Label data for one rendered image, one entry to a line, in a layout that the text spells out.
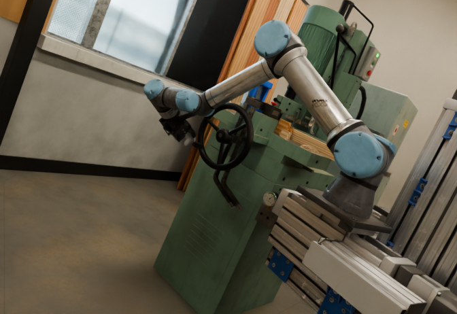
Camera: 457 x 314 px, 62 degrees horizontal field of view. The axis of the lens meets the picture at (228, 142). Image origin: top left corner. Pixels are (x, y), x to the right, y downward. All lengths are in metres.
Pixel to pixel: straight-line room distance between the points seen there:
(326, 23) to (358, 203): 0.93
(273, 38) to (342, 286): 0.69
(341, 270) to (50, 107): 2.08
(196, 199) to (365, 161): 1.06
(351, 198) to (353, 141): 0.21
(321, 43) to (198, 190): 0.90
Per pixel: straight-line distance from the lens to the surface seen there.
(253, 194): 1.70
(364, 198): 1.17
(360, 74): 2.06
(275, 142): 1.66
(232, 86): 1.36
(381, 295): 0.97
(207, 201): 1.85
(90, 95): 2.74
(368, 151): 1.02
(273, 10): 3.72
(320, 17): 1.84
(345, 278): 1.01
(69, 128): 2.76
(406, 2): 4.50
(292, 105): 1.85
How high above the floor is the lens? 1.00
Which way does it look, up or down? 8 degrees down
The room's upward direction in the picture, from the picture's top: 24 degrees clockwise
